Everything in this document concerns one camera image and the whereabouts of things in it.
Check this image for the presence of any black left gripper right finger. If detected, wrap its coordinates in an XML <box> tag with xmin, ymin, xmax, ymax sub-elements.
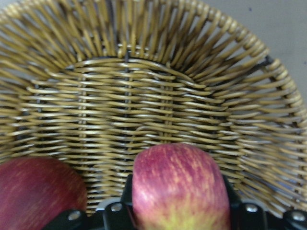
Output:
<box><xmin>223</xmin><ymin>175</ymin><xmax>268</xmax><ymax>230</ymax></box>

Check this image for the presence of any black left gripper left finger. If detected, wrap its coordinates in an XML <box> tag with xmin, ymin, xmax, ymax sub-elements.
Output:
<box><xmin>103</xmin><ymin>174</ymin><xmax>134</xmax><ymax>230</ymax></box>

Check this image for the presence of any red yellow apple carried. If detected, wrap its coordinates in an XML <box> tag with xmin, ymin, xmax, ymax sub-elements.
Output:
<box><xmin>132</xmin><ymin>143</ymin><xmax>231</xmax><ymax>230</ymax></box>

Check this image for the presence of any dark red apple in basket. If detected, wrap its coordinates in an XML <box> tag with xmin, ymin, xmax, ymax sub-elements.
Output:
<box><xmin>0</xmin><ymin>157</ymin><xmax>87</xmax><ymax>230</ymax></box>

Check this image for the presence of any wicker basket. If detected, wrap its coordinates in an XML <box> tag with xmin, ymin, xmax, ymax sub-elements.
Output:
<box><xmin>0</xmin><ymin>0</ymin><xmax>307</xmax><ymax>216</ymax></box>

